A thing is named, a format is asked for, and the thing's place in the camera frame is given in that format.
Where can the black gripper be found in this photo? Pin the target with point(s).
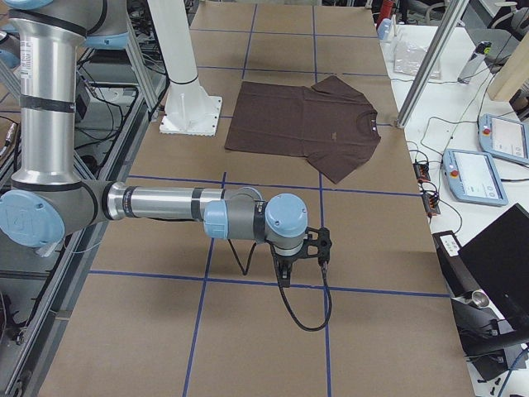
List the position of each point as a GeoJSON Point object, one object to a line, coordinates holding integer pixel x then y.
{"type": "Point", "coordinates": [285, 262]}

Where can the brown t-shirt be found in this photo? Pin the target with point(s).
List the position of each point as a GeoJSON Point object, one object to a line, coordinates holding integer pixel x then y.
{"type": "Point", "coordinates": [330, 124]}

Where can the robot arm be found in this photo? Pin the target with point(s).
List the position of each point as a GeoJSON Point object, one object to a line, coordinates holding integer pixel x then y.
{"type": "Point", "coordinates": [48, 201]}

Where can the near teach pendant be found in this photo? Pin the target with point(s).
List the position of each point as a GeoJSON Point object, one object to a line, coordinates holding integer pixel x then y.
{"type": "Point", "coordinates": [472, 177]}

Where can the teach pendant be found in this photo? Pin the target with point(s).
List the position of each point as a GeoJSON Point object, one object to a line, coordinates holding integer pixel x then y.
{"type": "Point", "coordinates": [472, 177]}
{"type": "Point", "coordinates": [503, 138]}

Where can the black monitor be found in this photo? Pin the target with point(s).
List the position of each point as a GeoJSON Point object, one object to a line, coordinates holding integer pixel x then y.
{"type": "Point", "coordinates": [498, 260]}

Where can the clear plastic bag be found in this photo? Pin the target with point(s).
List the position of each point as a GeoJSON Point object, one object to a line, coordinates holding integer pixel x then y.
{"type": "Point", "coordinates": [408, 57]}

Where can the far teach pendant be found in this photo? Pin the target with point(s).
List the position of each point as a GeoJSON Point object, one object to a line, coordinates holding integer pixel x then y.
{"type": "Point", "coordinates": [503, 138]}

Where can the red cylinder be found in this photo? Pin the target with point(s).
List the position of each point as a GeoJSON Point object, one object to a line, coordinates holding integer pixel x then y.
{"type": "Point", "coordinates": [385, 10]}

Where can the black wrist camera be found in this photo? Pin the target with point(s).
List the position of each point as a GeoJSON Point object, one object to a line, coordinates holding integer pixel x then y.
{"type": "Point", "coordinates": [316, 245]}

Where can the white pedestal column base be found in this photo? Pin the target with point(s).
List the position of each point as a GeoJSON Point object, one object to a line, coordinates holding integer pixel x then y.
{"type": "Point", "coordinates": [188, 109]}

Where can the aluminium side frame rail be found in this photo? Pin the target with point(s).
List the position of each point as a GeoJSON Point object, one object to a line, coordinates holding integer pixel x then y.
{"type": "Point", "coordinates": [42, 288]}

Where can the aluminium frame post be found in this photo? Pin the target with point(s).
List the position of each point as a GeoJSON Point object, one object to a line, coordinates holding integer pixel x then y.
{"type": "Point", "coordinates": [453, 13]}

